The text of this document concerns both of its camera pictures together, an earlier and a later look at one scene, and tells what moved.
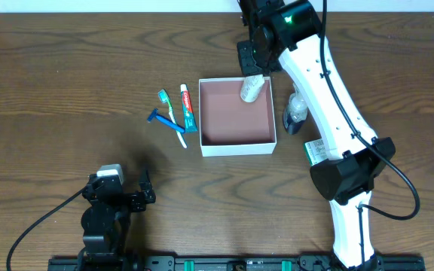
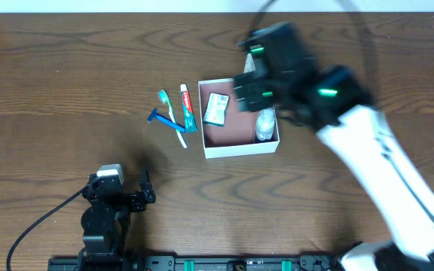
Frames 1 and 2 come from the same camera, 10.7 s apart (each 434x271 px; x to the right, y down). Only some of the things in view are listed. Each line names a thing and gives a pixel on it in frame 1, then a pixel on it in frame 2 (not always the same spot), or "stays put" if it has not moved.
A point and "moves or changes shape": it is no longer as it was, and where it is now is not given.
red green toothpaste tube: (190, 123) stays put
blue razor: (165, 121) stays put
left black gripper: (127, 196) stays put
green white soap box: (316, 151) to (215, 113)
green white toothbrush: (163, 97) stays put
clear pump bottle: (295, 112) moves or changes shape
